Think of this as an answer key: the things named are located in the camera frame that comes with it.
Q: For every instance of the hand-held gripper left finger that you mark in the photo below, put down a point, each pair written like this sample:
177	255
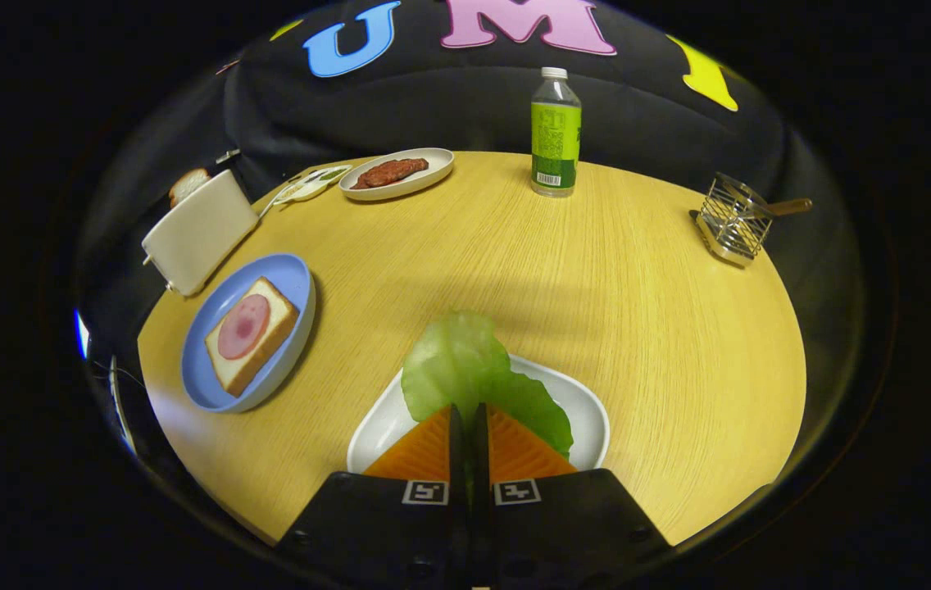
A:
456	451

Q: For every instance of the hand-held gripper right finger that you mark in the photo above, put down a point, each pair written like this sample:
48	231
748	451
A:
479	451

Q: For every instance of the green lettuce leaf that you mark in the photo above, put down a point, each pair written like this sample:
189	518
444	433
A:
453	360

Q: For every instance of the toasted bread slice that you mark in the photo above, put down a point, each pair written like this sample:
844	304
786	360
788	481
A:
187	184

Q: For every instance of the white rounded triangular plate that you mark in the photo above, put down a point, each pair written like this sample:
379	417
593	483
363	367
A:
580	410

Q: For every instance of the square bread slice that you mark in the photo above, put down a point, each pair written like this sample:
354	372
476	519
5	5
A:
277	307

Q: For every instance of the blue plate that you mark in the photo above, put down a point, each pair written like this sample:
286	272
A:
285	274

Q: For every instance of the pink ham slice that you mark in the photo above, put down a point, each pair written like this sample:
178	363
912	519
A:
242	326

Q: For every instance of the brown cooked meat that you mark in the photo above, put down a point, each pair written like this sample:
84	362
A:
392	172

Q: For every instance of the white oval plate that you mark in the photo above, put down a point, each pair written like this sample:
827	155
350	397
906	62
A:
433	164

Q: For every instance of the white divided dish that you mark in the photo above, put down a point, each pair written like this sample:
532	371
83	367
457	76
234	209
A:
306	190

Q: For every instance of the pile of green beans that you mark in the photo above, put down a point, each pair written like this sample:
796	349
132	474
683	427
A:
333	173

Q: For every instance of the green label drink bottle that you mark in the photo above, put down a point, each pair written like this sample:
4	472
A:
556	139

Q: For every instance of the white toaster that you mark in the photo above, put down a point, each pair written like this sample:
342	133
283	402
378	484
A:
199	233

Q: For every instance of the black backdrop cloth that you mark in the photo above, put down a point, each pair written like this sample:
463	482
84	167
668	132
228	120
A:
449	98

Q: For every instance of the white clip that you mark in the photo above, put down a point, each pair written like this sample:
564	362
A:
228	156

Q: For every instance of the pink clip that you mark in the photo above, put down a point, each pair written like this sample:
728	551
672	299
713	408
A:
228	66

